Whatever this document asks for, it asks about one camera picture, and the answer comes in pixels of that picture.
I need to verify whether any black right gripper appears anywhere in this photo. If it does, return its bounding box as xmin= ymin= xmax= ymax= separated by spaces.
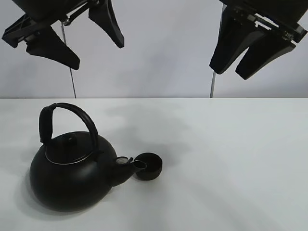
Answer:
xmin=209 ymin=0 xmax=308 ymax=80

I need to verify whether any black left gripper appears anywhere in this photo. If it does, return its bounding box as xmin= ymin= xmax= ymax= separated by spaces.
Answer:
xmin=2 ymin=0 xmax=125 ymax=70

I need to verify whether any black round tea kettle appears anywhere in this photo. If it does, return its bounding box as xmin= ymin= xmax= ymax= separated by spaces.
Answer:
xmin=29 ymin=103 xmax=147 ymax=212

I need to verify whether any small black teacup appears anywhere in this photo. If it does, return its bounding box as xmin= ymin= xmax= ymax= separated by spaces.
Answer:
xmin=135 ymin=153 xmax=163 ymax=181

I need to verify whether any thin dark left pole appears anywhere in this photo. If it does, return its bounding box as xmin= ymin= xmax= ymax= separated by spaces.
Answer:
xmin=61 ymin=22 xmax=77 ymax=99

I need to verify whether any thin grey right pole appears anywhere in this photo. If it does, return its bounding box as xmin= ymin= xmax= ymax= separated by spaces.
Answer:
xmin=209 ymin=71 xmax=216 ymax=98

